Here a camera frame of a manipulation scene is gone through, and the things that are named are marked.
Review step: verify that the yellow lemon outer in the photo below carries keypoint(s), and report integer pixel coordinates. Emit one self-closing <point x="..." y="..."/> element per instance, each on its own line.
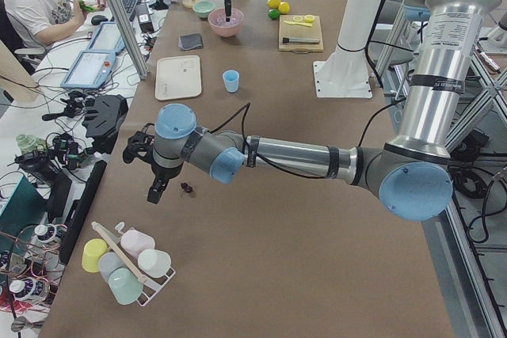
<point x="273" y="4"/>

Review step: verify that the teach pendant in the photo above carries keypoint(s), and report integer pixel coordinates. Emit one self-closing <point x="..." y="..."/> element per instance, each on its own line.
<point x="107" y="37"/>
<point x="90" y="70"/>

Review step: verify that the white plastic cup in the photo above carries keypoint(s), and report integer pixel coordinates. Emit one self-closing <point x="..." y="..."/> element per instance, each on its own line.
<point x="155" y="263"/>

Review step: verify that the yellow plastic cup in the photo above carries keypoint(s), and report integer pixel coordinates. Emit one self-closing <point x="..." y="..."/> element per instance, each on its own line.
<point x="93" y="250"/>

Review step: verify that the bamboo cutting board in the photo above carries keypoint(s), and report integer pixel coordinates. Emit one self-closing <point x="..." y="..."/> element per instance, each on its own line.
<point x="300" y="31"/>

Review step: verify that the green lime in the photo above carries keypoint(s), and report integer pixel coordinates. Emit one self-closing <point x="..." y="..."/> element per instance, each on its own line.
<point x="273" y="14"/>

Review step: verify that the yellow lemon near board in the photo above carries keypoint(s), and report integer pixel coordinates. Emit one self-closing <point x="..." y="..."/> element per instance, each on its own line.
<point x="284" y="8"/>

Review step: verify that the lemon slice upper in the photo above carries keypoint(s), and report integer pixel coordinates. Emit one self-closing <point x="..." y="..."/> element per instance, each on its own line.
<point x="309" y="18"/>

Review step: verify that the pink plastic cup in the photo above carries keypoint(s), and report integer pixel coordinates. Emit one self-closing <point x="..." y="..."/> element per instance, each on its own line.
<point x="134" y="242"/>

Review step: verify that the yellow plastic knife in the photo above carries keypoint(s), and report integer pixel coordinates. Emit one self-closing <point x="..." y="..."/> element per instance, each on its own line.
<point x="299" y="23"/>

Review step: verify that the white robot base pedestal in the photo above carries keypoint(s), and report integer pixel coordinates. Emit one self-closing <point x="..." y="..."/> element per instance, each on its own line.
<point x="344" y="74"/>

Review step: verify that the teach pendant far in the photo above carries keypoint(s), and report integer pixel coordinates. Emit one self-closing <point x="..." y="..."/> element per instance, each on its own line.
<point x="107" y="37"/>

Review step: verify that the mint green plastic cup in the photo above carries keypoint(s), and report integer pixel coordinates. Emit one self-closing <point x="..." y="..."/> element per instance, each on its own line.
<point x="125" y="286"/>

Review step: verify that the grey plastic cup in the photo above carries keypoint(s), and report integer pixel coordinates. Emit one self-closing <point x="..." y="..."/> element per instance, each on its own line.
<point x="108" y="263"/>

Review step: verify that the green bowl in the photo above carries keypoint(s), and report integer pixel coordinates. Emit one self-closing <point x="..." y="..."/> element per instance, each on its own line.
<point x="203" y="8"/>

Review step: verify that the cream rabbit tray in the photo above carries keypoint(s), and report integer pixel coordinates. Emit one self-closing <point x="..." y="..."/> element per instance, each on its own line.
<point x="178" y="77"/>

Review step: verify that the white wire cup rack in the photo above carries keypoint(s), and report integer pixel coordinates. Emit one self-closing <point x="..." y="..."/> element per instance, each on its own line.
<point x="151" y="286"/>

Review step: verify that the dark red cherries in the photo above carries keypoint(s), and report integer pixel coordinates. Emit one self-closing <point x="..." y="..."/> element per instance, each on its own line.
<point x="186" y="188"/>

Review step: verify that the grey folded cloth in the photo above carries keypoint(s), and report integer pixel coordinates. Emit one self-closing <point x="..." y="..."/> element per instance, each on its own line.
<point x="190" y="42"/>

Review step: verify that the pink bowl of ice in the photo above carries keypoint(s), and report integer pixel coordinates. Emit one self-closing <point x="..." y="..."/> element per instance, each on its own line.
<point x="224" y="27"/>

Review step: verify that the light blue cup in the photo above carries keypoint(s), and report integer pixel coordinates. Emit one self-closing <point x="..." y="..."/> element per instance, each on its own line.
<point x="231" y="80"/>

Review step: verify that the teach pendant near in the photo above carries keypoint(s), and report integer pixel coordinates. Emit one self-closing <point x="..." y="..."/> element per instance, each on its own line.
<point x="90" y="70"/>

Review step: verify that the aluminium frame post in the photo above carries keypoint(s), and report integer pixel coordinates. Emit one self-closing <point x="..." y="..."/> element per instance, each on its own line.
<point x="128" y="37"/>

